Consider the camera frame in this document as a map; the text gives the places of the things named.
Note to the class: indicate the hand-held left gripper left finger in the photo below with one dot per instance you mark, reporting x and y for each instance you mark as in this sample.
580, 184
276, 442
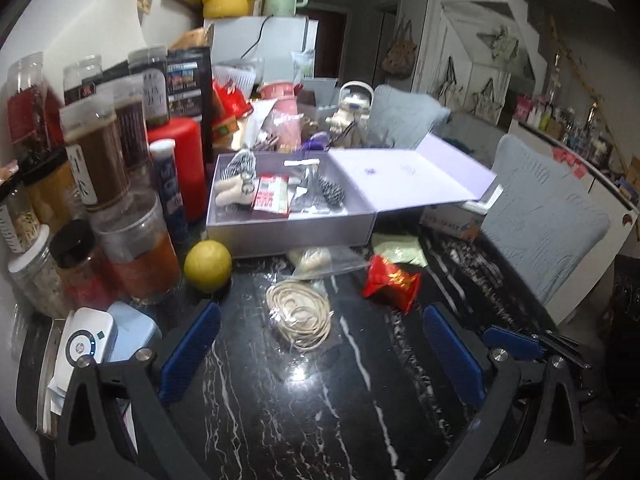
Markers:
192, 345

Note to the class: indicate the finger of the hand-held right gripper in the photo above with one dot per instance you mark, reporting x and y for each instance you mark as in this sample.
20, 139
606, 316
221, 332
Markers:
510, 341

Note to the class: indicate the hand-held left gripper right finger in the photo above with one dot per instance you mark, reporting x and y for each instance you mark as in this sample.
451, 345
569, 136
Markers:
452, 355

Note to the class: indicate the red snack packet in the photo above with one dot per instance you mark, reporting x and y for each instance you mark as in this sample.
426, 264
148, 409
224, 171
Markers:
392, 280

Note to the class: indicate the bag of rubber bands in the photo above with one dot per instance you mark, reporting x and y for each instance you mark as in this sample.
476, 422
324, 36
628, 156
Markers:
297, 310

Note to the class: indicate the green sachet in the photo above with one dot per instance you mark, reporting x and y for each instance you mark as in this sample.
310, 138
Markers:
400, 250

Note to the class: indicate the clear bag with beige contents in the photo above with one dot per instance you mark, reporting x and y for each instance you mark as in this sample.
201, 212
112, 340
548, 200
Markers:
315, 260

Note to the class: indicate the red and white sachet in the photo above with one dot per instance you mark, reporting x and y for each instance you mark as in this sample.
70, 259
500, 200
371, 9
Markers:
270, 195

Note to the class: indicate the white gift box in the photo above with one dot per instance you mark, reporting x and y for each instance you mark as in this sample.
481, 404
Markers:
400, 180

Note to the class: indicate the silver foil packet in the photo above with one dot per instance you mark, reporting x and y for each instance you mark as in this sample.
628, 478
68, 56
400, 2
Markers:
305, 192

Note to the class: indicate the black and white scrunchie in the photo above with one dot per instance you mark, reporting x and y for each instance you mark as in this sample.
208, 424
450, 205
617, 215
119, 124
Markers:
330, 192

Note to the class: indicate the light blue case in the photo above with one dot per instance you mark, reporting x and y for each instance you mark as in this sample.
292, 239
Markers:
132, 330

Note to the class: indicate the yellow lemon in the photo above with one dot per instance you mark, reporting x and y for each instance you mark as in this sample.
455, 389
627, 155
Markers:
207, 265

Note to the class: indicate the wide clear plastic jar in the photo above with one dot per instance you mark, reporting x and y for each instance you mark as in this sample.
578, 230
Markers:
140, 255

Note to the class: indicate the white round-button device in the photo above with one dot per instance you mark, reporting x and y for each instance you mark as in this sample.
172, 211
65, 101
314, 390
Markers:
82, 345

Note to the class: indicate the white and orange medicine box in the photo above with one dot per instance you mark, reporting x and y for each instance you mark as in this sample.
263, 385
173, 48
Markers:
450, 222

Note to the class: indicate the grey leaf-pattern chair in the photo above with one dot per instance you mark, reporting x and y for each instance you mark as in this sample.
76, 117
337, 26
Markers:
540, 210
400, 120

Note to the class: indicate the black lid spice jar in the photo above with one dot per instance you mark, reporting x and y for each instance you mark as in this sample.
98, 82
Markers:
80, 270

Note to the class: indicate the white flat box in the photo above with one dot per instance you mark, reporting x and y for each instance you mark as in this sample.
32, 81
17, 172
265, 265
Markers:
485, 202

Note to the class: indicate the blue tablet tube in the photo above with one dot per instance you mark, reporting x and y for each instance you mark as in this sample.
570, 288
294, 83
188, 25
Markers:
170, 190

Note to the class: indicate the white counter cabinet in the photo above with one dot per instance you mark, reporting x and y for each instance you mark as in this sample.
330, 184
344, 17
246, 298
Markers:
600, 200

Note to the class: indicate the white lid oat jar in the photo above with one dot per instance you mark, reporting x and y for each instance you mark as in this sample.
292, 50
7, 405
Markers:
35, 280

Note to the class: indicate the red cylinder canister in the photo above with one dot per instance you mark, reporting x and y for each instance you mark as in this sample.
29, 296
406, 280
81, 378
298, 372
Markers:
185, 160

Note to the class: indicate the pink bow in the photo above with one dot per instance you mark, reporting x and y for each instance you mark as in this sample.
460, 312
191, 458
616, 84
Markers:
570, 162

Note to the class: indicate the yellow powder jar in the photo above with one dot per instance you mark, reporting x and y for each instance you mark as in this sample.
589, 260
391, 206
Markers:
55, 190

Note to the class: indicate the black label nut jar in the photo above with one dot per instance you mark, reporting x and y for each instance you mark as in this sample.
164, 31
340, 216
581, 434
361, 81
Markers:
20, 215

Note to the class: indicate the gold and orange box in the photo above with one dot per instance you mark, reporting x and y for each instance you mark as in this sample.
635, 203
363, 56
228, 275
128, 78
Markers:
226, 130

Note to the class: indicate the row of cosmetic bottles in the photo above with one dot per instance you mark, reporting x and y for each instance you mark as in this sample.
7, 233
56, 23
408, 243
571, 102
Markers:
565, 125

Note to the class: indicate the dark powder jar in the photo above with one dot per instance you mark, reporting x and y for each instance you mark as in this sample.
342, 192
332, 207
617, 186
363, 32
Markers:
132, 125

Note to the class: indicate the purple ribbon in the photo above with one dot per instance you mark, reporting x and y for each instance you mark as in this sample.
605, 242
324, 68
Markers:
317, 141

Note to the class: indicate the white tote bag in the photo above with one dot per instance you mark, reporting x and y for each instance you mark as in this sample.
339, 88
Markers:
487, 102
450, 87

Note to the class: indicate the pink cup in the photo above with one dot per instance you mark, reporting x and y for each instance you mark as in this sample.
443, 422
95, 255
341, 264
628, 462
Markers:
287, 125

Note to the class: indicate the red packets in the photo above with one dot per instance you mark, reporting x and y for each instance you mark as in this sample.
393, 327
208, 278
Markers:
232, 102

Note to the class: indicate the tall grey label jar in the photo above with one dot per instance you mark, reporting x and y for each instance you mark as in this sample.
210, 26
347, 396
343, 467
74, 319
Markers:
152, 95

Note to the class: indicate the white bear figurine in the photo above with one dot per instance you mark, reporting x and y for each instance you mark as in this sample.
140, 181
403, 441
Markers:
340, 120

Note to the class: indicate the pink bowl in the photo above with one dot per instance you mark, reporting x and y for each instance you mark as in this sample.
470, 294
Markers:
277, 90

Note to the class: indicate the white printed paper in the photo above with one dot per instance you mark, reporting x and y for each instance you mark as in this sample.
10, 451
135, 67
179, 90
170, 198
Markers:
240, 77

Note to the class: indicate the short dark label jar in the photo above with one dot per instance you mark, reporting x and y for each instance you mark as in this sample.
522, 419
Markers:
82, 85

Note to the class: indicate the red label clear jar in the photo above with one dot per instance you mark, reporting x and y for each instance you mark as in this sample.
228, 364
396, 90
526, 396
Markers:
27, 110

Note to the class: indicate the grey box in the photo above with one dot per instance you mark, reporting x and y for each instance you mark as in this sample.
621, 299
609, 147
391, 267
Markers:
322, 87

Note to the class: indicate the green and white pouch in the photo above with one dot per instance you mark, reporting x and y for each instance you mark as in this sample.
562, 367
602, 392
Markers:
304, 65

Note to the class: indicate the brown tote bag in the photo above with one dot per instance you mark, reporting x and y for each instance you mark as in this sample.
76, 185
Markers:
400, 55

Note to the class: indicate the woven straw basket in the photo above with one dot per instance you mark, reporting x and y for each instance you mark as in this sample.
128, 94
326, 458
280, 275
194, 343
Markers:
192, 37

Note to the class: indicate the white mini fridge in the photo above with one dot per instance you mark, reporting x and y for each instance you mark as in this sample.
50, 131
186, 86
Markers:
280, 45

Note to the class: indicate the white board sheet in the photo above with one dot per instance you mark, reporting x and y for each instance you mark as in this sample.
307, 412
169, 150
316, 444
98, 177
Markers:
100, 30

